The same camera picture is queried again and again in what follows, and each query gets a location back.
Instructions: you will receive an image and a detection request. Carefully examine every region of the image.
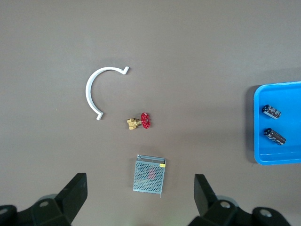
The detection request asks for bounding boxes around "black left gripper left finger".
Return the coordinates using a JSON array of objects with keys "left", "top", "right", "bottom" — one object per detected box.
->
[{"left": 0, "top": 173, "right": 88, "bottom": 226}]

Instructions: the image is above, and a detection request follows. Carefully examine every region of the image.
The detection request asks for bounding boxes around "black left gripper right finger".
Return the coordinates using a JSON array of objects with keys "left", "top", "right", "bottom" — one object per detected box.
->
[{"left": 188, "top": 174, "right": 292, "bottom": 226}]

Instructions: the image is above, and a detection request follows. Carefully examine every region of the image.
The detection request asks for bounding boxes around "dark brown electrolytic capacitor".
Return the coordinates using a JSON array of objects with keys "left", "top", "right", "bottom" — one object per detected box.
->
[
  {"left": 263, "top": 127, "right": 287, "bottom": 146},
  {"left": 261, "top": 104, "right": 282, "bottom": 120}
]

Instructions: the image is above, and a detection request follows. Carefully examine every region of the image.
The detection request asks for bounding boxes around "blue plastic tray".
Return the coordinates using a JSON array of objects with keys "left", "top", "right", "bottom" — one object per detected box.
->
[{"left": 253, "top": 81, "right": 301, "bottom": 166}]

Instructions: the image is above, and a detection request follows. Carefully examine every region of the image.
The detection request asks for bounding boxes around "metal mesh power supply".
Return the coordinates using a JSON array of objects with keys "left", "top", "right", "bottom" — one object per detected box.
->
[{"left": 133, "top": 154, "right": 166, "bottom": 198}]

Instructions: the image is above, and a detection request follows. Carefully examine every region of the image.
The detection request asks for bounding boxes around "brass valve red handwheel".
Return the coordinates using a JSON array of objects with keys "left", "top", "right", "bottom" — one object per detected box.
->
[{"left": 126, "top": 112, "right": 152, "bottom": 130}]

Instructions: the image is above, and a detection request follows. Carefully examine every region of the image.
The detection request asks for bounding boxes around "white curved plastic clamp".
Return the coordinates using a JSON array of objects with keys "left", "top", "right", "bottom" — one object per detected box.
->
[{"left": 85, "top": 66, "right": 130, "bottom": 121}]

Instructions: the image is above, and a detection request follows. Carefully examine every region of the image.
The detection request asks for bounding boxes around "brown table mat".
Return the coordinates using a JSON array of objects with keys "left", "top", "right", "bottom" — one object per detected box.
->
[{"left": 0, "top": 0, "right": 301, "bottom": 226}]

